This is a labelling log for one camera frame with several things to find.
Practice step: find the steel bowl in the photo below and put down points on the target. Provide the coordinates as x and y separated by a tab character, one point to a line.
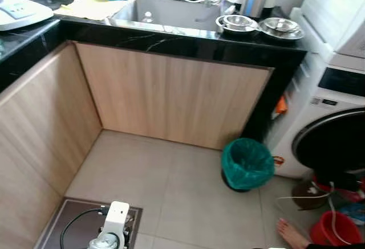
238	22
282	25

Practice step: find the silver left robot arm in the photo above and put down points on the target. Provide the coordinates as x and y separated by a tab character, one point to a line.
105	243

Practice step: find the white kitchen appliance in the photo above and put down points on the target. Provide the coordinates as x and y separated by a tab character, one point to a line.
20	12

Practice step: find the white washing machine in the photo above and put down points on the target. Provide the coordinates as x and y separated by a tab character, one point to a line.
319	98

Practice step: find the red plastic basin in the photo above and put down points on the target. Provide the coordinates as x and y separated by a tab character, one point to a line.
349	195

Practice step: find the orange plastic item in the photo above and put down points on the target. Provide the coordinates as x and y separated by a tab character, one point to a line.
280	106

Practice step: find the blue plastic bag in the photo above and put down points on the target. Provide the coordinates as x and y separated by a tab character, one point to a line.
355	213

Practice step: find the brown round basin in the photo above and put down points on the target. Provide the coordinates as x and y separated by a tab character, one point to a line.
305	195

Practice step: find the large white appliance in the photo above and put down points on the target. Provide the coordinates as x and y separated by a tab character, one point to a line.
331	9

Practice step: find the red plastic bucket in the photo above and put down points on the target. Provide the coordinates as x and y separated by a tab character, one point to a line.
325	232

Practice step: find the green lined trash bin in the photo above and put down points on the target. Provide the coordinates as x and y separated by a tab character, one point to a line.
248	160

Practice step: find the person's bare foot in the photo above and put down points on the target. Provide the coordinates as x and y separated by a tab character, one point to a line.
291	235

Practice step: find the wooden sink cabinet front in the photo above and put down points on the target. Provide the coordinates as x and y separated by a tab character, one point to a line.
171	95

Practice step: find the stainless steel sink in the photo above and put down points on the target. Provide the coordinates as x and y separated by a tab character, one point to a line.
177	12

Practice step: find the yellow cloth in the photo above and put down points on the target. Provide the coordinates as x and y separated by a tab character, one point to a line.
91	8

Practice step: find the wooden side cabinet panel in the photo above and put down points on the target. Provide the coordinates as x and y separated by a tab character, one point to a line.
40	129

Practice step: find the brown patterned floor mat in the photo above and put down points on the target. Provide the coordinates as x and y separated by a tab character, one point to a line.
51	226

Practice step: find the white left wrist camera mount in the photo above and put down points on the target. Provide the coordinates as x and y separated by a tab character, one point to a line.
117	217

